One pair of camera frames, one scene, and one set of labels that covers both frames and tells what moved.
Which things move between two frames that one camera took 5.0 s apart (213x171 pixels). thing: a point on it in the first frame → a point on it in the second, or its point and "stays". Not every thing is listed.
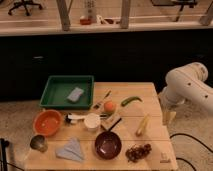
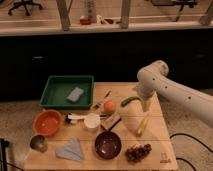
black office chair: (26, 4) stays
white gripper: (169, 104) → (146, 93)
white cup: (92, 120) stays
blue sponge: (77, 92) stays
